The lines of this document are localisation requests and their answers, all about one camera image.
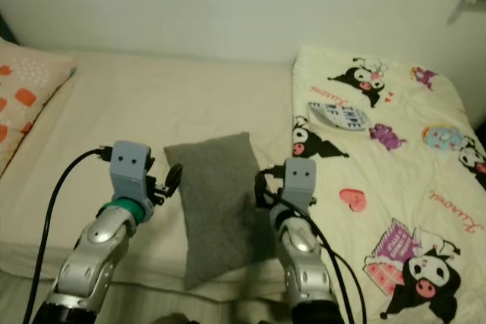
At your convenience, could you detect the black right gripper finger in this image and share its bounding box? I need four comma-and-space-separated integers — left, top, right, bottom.
254, 165, 273, 209

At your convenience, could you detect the grey fabric pillow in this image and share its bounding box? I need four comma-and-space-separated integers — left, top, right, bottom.
163, 132, 276, 291

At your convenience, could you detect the pink orange patterned pillow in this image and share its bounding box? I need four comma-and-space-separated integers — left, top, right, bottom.
0, 39, 77, 175

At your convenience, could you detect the cream bed mattress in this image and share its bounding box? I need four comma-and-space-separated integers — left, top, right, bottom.
0, 49, 486, 302

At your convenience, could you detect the grey printed book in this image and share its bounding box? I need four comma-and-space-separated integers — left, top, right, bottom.
308, 100, 371, 132

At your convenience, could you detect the cartoon print cream blanket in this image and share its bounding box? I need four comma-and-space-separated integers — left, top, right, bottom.
290, 43, 486, 324

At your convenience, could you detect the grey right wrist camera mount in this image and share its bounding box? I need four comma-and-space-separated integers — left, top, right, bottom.
282, 157, 318, 211

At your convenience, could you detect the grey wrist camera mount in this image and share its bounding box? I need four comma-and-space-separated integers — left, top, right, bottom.
110, 140, 153, 203
282, 157, 318, 211

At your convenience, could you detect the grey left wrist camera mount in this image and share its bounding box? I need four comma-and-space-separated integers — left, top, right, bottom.
110, 140, 153, 203

